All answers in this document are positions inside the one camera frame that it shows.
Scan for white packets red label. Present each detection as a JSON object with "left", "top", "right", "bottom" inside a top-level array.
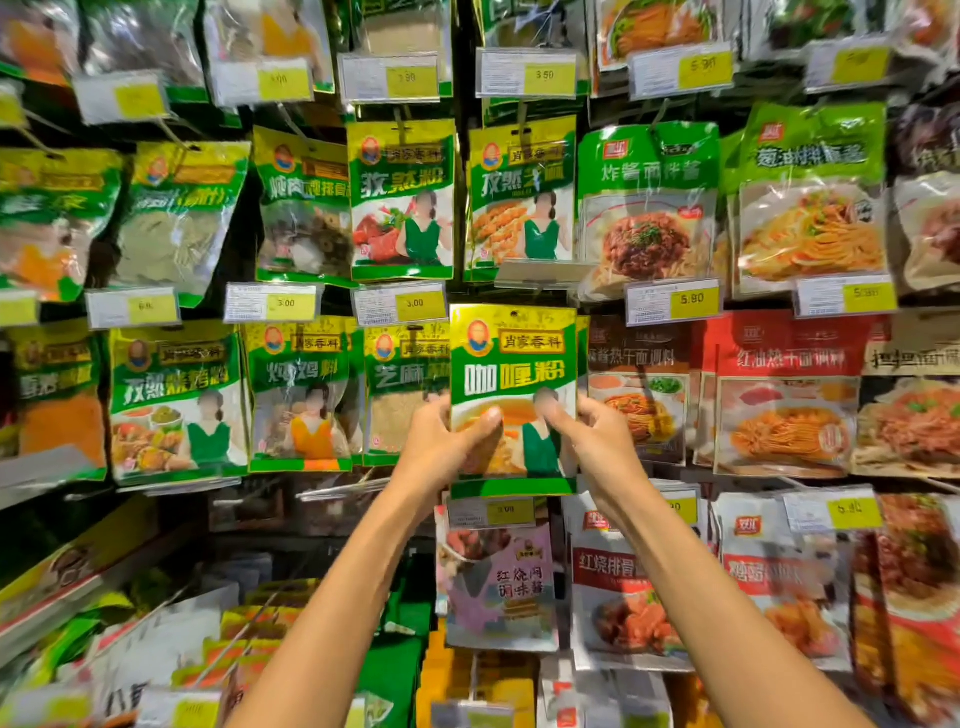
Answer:
[{"left": 535, "top": 651, "right": 675, "bottom": 728}]

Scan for clear packet beige powder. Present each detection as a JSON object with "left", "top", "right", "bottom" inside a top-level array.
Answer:
[{"left": 351, "top": 0, "right": 456, "bottom": 99}]

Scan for green packet mixed whole spices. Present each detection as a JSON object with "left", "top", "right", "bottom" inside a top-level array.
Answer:
[{"left": 252, "top": 125, "right": 355, "bottom": 288}]

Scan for person's left hand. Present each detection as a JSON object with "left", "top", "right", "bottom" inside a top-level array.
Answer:
[{"left": 390, "top": 394, "right": 505, "bottom": 519}]

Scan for green packet orange apron figure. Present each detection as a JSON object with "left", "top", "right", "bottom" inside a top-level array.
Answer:
[{"left": 240, "top": 316, "right": 355, "bottom": 474}]

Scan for white red packet ribs picture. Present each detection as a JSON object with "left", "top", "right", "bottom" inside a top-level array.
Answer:
[{"left": 561, "top": 480, "right": 704, "bottom": 675}]

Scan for stack of yellow packets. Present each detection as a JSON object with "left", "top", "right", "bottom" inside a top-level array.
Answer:
[{"left": 414, "top": 628, "right": 540, "bottom": 728}]

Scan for green yellow packet skewer picture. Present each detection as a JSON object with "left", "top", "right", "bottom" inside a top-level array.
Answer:
[{"left": 463, "top": 114, "right": 579, "bottom": 284}]

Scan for person's right hand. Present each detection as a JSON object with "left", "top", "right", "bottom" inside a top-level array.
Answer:
[{"left": 534, "top": 388, "right": 651, "bottom": 520}]

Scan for green packet dried leaves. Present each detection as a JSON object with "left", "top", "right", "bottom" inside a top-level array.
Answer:
[{"left": 111, "top": 141, "right": 253, "bottom": 310}]

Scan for clear packet orange contents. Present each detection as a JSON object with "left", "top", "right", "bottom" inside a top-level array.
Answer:
[{"left": 0, "top": 0, "right": 82, "bottom": 88}]

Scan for brown packet noodle picture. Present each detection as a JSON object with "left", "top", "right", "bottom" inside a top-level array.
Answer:
[{"left": 587, "top": 315, "right": 693, "bottom": 468}]

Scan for green packet sesame seeds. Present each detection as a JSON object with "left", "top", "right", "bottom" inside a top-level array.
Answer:
[{"left": 362, "top": 321, "right": 452, "bottom": 468}]

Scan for person's left forearm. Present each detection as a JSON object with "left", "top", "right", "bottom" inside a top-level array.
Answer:
[{"left": 225, "top": 480, "right": 453, "bottom": 728}]

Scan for dark brown sauce packet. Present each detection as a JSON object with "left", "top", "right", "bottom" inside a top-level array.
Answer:
[{"left": 888, "top": 103, "right": 960, "bottom": 295}]

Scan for dark green vegetable packet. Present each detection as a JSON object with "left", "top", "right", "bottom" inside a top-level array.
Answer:
[{"left": 750, "top": 0, "right": 895, "bottom": 55}]

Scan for clear packet meat noodle picture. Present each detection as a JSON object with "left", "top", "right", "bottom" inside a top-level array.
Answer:
[{"left": 852, "top": 493, "right": 960, "bottom": 725}]

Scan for noodle picture sauce packet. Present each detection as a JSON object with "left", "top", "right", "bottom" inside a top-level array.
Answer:
[{"left": 594, "top": 0, "right": 723, "bottom": 75}]

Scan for pale glossy sauce packet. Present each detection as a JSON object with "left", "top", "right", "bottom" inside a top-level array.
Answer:
[{"left": 891, "top": 0, "right": 960, "bottom": 65}]

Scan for red packet noodle picture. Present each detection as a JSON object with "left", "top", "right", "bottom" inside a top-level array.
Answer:
[{"left": 693, "top": 310, "right": 876, "bottom": 481}]

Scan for clear empty tag holder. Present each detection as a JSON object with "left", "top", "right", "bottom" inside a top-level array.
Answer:
[{"left": 493, "top": 260, "right": 595, "bottom": 291}]

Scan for white yellow price tag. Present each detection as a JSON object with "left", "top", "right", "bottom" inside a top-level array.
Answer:
[
  {"left": 660, "top": 491, "right": 702, "bottom": 528},
  {"left": 783, "top": 487, "right": 886, "bottom": 535},
  {"left": 447, "top": 496, "right": 537, "bottom": 531},
  {"left": 136, "top": 687, "right": 225, "bottom": 728}
]

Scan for green packet grilled food picture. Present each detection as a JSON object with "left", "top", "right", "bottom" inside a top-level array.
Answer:
[{"left": 109, "top": 322, "right": 250, "bottom": 490}]

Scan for green packet orange powder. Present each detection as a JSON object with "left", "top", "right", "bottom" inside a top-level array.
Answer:
[{"left": 0, "top": 321, "right": 111, "bottom": 487}]

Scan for stack of green packets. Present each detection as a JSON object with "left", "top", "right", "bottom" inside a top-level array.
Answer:
[{"left": 352, "top": 555, "right": 438, "bottom": 728}]

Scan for white red packet chicken picture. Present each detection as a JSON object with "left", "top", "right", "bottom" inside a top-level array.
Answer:
[{"left": 711, "top": 491, "right": 855, "bottom": 674}]

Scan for pink pastel sauce packet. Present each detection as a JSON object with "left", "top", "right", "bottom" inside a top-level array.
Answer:
[{"left": 435, "top": 506, "right": 561, "bottom": 655}]

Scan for green yellow packet orange figure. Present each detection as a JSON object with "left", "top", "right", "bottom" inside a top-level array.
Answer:
[{"left": 0, "top": 147, "right": 126, "bottom": 304}]

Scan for green packet dark contents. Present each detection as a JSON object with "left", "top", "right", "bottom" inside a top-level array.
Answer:
[{"left": 478, "top": 0, "right": 592, "bottom": 99}]

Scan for pile of yellow green packets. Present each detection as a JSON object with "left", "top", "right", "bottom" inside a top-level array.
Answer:
[{"left": 171, "top": 577, "right": 324, "bottom": 695}]

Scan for row of price tags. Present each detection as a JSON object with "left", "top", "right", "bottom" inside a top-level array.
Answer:
[
  {"left": 0, "top": 35, "right": 894, "bottom": 127},
  {"left": 0, "top": 273, "right": 899, "bottom": 331}
]

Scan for beige packet noodle picture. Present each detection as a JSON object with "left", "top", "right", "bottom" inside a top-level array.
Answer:
[{"left": 852, "top": 310, "right": 960, "bottom": 483}]

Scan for person's right forearm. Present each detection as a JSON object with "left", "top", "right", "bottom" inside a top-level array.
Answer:
[{"left": 591, "top": 480, "right": 879, "bottom": 728}]

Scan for yellow shelf display box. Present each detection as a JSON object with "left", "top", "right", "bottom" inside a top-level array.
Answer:
[{"left": 0, "top": 495, "right": 160, "bottom": 665}]

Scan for green yellow soup powder packet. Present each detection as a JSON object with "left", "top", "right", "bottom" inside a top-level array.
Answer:
[{"left": 447, "top": 303, "right": 580, "bottom": 501}]

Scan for green yellow packet meat picture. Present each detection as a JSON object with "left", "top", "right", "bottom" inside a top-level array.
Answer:
[{"left": 346, "top": 118, "right": 458, "bottom": 283}]

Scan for green packet meat sauce noodles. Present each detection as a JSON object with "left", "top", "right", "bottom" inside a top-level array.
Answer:
[{"left": 576, "top": 121, "right": 723, "bottom": 303}]

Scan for clear packet yellow figure print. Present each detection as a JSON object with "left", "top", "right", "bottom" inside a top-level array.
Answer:
[{"left": 204, "top": 0, "right": 336, "bottom": 96}]

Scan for green packet yellow noodles picture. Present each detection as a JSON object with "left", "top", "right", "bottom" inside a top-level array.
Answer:
[{"left": 722, "top": 102, "right": 891, "bottom": 300}]

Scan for clear packet dark spices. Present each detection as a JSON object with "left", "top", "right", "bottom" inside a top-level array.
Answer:
[{"left": 78, "top": 0, "right": 210, "bottom": 105}]

